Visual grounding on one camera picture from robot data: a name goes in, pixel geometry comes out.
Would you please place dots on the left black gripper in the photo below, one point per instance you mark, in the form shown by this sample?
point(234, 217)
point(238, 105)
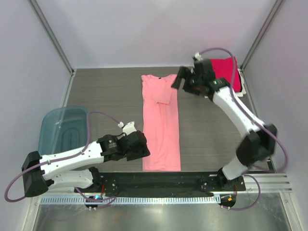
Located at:
point(138, 147)

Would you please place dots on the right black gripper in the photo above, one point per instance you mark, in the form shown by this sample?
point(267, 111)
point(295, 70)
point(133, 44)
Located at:
point(186, 80)

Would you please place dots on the light pink t shirt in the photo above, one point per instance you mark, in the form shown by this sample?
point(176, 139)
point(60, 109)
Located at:
point(161, 123)

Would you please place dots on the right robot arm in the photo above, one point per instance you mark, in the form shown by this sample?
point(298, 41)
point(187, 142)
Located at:
point(258, 139)

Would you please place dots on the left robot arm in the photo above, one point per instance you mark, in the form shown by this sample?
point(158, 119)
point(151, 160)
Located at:
point(75, 168)

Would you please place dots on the folded magenta t shirt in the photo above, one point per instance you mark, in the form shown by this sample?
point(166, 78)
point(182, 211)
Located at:
point(223, 69)

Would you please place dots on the folded white t shirt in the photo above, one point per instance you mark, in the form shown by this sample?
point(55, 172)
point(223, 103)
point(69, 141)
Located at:
point(243, 91)

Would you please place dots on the blue plastic bin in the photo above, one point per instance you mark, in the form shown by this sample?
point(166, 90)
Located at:
point(63, 129)

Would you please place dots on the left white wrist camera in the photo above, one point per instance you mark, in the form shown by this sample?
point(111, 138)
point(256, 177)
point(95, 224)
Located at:
point(127, 128)

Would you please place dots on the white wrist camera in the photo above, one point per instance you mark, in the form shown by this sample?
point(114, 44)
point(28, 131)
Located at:
point(197, 58)
point(127, 128)

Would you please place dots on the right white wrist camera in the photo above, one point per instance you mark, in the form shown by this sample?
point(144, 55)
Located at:
point(197, 58)

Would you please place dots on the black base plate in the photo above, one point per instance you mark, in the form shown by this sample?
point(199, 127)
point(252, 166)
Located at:
point(162, 184)

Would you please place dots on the white slotted cable duct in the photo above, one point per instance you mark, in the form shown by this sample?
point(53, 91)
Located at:
point(79, 200)

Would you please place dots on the right aluminium frame post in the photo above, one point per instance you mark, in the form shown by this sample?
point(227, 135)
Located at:
point(262, 32)

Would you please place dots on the aluminium frame post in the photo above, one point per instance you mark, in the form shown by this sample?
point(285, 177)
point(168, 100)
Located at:
point(46, 26)
point(262, 32)

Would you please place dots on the left aluminium frame post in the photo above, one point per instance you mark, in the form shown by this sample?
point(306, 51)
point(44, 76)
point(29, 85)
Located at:
point(46, 26)

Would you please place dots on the aluminium front rail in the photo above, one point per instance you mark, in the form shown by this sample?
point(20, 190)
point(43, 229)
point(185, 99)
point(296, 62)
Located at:
point(265, 182)

